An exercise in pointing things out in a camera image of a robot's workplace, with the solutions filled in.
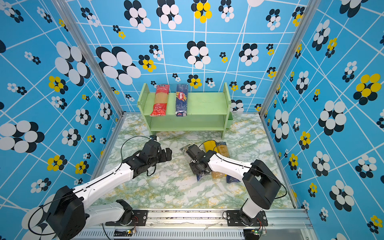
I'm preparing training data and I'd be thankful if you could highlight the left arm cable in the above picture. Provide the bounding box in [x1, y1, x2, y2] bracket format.
[26, 134, 158, 238]

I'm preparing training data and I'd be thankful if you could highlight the red spaghetti bag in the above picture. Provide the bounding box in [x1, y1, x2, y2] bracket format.
[150, 85, 170, 117]

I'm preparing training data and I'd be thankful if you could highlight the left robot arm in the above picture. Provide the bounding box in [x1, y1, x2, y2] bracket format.
[46, 140, 172, 240]

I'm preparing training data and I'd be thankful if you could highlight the blue clear spaghetti bag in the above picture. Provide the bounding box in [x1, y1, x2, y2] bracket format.
[216, 142, 240, 184]

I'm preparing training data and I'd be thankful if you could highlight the aluminium front rail frame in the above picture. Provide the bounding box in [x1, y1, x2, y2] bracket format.
[74, 209, 317, 240]

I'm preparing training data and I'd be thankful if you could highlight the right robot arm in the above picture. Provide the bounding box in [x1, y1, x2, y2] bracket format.
[186, 145, 283, 226]

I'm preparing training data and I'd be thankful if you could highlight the green wooden shelf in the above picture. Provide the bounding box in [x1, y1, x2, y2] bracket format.
[137, 82, 233, 140]

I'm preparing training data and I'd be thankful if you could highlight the blue Barilla spaghetti box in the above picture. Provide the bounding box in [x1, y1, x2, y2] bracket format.
[176, 84, 188, 117]

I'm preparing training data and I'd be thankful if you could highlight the green cup on shelf side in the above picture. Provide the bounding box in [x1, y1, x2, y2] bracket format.
[226, 119, 233, 129]

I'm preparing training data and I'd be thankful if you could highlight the yellow spaghetti bag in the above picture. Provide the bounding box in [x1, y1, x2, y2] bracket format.
[203, 140, 226, 180]

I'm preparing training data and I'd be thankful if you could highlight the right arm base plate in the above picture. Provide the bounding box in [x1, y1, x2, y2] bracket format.
[222, 210, 269, 228]

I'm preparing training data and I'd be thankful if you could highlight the clear white label spaghetti bag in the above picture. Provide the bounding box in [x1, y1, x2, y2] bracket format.
[181, 144, 208, 182]

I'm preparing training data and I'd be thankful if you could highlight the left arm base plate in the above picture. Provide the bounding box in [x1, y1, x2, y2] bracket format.
[105, 210, 149, 227]

